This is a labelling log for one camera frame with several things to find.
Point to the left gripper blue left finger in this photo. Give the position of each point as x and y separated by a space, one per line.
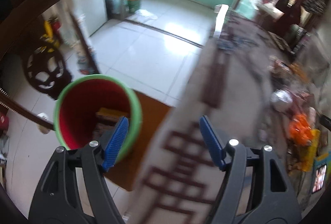
112 142

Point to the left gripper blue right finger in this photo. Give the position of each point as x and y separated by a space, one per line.
215 148

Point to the silver foil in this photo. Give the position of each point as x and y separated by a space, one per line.
281 100

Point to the orange snack wrapper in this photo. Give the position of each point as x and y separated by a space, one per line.
300 130

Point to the green kitchen trash bin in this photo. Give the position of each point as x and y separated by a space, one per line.
134 0

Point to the floral patterned tablecloth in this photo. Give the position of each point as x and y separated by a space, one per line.
237 71

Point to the red bin with green rim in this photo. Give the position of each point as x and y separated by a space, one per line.
77 105

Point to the dark carved wooden chair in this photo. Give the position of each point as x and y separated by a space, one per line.
146 113

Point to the phone with lit screen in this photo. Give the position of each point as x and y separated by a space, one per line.
319 178

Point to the yellow jug on floor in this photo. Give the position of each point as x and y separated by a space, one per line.
49 35

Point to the clear bag of orange snacks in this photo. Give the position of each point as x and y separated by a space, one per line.
313 57

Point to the black hanging handbag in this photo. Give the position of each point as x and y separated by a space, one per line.
282 5

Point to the patterned black white hanging bag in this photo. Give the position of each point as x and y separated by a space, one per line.
316 7

